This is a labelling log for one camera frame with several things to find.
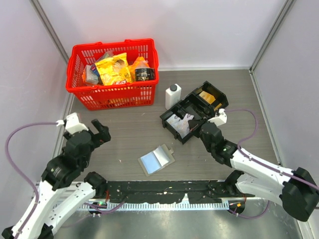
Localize grey leather card holder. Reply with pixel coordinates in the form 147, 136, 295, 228
138, 144, 175, 177

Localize black compartment organizer tray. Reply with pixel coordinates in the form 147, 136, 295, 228
160, 81, 228, 144

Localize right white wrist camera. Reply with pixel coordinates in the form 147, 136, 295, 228
208, 109, 227, 127

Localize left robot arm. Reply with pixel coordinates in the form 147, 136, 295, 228
2, 119, 111, 239

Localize orange snack bag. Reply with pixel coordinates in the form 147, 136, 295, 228
129, 56, 150, 81

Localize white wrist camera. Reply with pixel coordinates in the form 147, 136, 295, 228
56, 113, 89, 135
208, 109, 227, 127

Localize white card boxes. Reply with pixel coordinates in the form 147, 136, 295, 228
166, 114, 182, 132

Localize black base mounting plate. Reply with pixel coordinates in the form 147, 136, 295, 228
93, 180, 253, 204

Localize yellow chips bag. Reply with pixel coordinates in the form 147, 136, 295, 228
95, 52, 133, 86

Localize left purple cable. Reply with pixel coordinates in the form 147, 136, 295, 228
5, 121, 125, 236

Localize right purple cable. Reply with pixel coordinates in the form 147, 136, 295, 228
224, 108, 319, 220

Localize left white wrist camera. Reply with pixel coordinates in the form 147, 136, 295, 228
56, 113, 89, 135

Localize white slotted cable duct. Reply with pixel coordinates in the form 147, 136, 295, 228
74, 201, 230, 211

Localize purple cable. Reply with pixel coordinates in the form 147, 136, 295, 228
224, 108, 319, 220
5, 121, 125, 236

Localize red plastic shopping basket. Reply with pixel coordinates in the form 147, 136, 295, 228
66, 38, 159, 111

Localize grey green snack packet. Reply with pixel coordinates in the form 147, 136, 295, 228
82, 65, 99, 86

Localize black labelled jar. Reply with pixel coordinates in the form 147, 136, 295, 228
135, 68, 155, 82

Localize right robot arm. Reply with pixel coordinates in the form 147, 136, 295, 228
188, 120, 319, 222

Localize white bottle grey cap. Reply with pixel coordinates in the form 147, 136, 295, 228
165, 84, 181, 110

